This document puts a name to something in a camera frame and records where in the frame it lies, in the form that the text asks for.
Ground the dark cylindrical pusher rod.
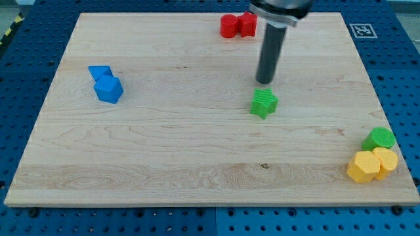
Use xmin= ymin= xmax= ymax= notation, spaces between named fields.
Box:
xmin=256 ymin=23 xmax=287 ymax=85

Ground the green star block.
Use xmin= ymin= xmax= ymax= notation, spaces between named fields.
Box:
xmin=250 ymin=88 xmax=278 ymax=119

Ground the red star block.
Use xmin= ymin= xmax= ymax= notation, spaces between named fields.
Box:
xmin=238 ymin=12 xmax=258 ymax=37

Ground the red cylinder block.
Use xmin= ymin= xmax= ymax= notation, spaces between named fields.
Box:
xmin=220 ymin=14 xmax=238 ymax=38

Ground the white fiducial marker tag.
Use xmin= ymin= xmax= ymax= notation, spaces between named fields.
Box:
xmin=350 ymin=24 xmax=377 ymax=39

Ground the green cylinder block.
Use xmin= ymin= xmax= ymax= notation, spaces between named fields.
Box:
xmin=362 ymin=127 xmax=396 ymax=151

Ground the wooden board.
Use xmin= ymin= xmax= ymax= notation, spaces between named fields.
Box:
xmin=5 ymin=12 xmax=419 ymax=208

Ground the yellow hexagon block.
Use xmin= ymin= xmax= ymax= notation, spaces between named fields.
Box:
xmin=346 ymin=151 xmax=381 ymax=183

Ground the yellow heart block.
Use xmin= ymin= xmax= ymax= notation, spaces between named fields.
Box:
xmin=372 ymin=147 xmax=398 ymax=180

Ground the blue cube block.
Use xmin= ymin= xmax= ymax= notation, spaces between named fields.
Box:
xmin=93 ymin=75 xmax=123 ymax=104

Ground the blue triangle block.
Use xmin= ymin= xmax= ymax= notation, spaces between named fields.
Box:
xmin=88 ymin=66 xmax=113 ymax=81

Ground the yellow black hazard tape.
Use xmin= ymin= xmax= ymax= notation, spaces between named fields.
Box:
xmin=1 ymin=12 xmax=25 ymax=47

